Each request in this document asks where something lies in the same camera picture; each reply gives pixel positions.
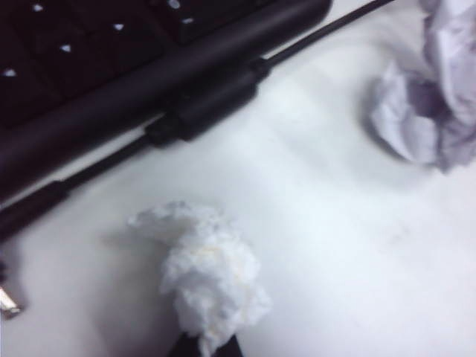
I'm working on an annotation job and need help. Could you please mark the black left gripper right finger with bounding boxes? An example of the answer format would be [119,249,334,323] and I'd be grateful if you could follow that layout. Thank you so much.
[214,326,243,357]

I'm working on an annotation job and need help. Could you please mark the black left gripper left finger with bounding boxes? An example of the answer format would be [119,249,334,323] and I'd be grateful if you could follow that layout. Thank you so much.
[169,330,202,357]

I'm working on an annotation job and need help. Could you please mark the black Logitech keyboard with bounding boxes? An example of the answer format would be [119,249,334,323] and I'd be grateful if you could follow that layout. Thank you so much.
[0,0,335,204]

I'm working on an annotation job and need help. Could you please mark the large printed white paper ball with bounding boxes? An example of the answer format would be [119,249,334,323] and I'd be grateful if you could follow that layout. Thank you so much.
[370,0,476,175]

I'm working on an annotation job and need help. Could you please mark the black cable with ferrite core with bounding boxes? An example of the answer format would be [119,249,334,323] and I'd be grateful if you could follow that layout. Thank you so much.
[0,0,396,321]

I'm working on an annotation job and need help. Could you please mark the small white tissue ball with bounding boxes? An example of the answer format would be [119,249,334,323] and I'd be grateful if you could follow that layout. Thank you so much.
[126,200,273,356]

